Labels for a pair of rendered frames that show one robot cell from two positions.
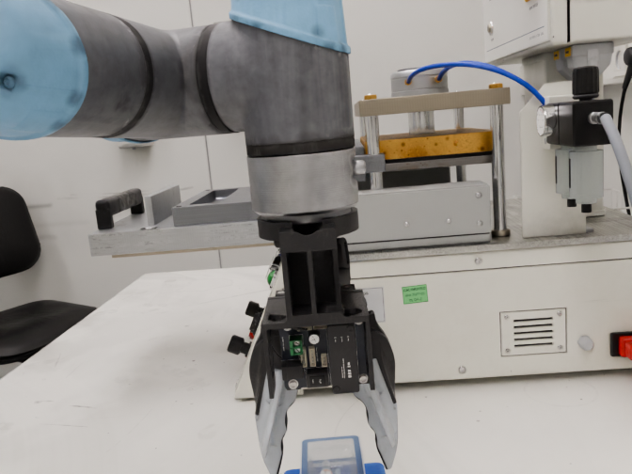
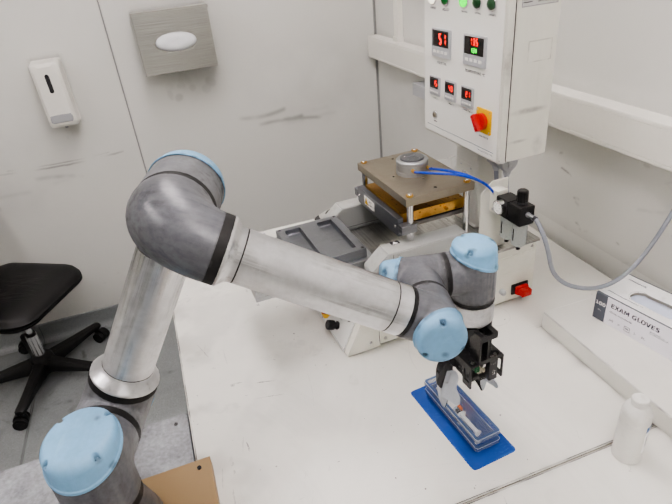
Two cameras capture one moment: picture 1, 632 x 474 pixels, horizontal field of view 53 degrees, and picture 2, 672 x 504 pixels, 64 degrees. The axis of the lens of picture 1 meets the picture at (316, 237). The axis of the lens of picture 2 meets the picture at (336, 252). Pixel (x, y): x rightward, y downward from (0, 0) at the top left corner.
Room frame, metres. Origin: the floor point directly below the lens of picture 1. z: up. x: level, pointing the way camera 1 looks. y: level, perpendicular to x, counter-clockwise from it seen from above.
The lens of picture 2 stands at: (-0.17, 0.49, 1.62)
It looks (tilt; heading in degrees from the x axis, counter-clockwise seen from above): 30 degrees down; 338
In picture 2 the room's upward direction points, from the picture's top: 6 degrees counter-clockwise
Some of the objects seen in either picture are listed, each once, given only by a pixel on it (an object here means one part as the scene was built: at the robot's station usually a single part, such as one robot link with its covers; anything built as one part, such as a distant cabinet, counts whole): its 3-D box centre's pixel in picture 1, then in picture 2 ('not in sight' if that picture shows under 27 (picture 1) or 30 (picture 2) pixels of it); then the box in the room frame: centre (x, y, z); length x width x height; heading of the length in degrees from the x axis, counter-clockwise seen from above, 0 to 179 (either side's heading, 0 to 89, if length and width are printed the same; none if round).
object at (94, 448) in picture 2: not in sight; (91, 461); (0.52, 0.66, 0.95); 0.13 x 0.12 x 0.14; 161
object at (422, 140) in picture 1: (421, 128); (413, 189); (0.89, -0.16, 1.07); 0.22 x 0.17 x 0.10; 177
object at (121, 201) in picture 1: (121, 207); not in sight; (0.92, 0.28, 0.99); 0.15 x 0.02 x 0.04; 177
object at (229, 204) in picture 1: (245, 201); (319, 243); (0.91, 0.10, 0.98); 0.20 x 0.17 x 0.03; 177
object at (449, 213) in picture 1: (378, 218); (413, 254); (0.77, -0.08, 0.97); 0.26 x 0.05 x 0.07; 87
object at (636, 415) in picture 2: not in sight; (633, 427); (0.24, -0.21, 0.82); 0.05 x 0.05 x 0.14
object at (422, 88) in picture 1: (446, 113); (427, 181); (0.88, -0.19, 1.08); 0.31 x 0.24 x 0.13; 177
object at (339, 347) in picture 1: (314, 298); (472, 346); (0.43, 0.00, 0.97); 0.09 x 0.08 x 0.12; 179
